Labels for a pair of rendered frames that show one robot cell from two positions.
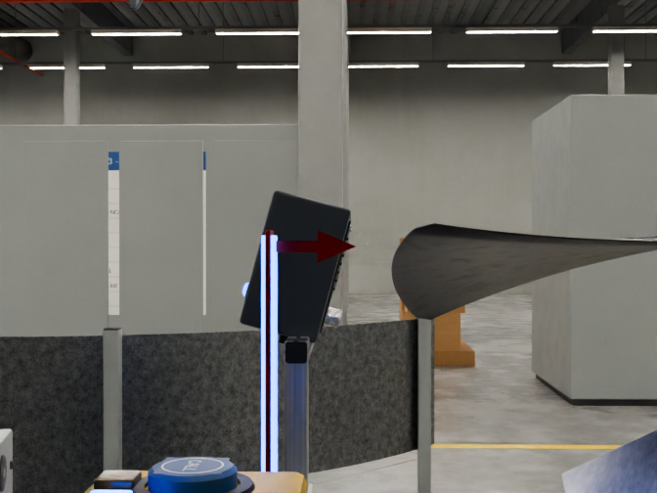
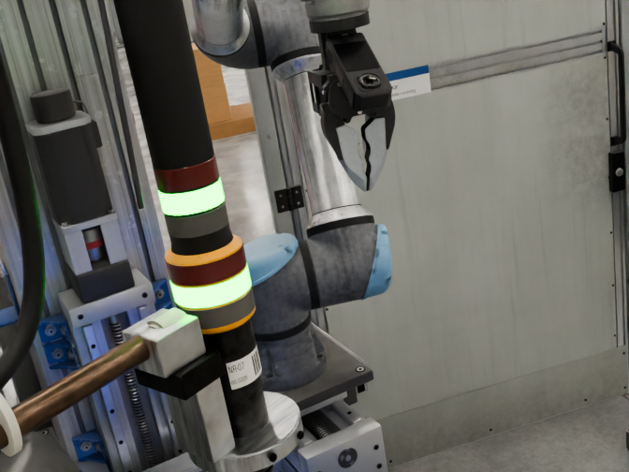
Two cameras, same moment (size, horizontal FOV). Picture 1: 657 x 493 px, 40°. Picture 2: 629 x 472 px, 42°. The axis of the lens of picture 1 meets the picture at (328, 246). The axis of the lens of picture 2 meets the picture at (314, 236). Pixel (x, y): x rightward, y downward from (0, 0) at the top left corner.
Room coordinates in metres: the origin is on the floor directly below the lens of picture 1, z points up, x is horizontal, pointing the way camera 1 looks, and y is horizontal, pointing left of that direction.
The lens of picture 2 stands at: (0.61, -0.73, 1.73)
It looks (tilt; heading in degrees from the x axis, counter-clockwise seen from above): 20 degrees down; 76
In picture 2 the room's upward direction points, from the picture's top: 10 degrees counter-clockwise
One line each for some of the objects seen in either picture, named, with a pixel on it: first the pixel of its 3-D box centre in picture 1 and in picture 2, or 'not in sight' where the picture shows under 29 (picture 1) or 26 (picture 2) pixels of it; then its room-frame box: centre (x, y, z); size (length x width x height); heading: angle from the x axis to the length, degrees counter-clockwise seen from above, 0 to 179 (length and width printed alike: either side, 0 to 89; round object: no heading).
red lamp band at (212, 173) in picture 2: not in sight; (186, 170); (0.65, -0.30, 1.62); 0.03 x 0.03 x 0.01
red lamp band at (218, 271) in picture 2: not in sight; (206, 259); (0.65, -0.30, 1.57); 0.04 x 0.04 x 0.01
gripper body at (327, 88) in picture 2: not in sight; (343, 66); (0.91, 0.22, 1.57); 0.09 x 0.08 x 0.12; 90
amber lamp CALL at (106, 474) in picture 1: (117, 480); not in sight; (0.41, 0.10, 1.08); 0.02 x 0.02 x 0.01; 89
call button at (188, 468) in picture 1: (193, 480); not in sight; (0.41, 0.06, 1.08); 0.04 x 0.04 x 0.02
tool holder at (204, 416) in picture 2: not in sight; (218, 376); (0.64, -0.31, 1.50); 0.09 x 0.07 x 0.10; 34
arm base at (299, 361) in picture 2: not in sight; (280, 343); (0.82, 0.50, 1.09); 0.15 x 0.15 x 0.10
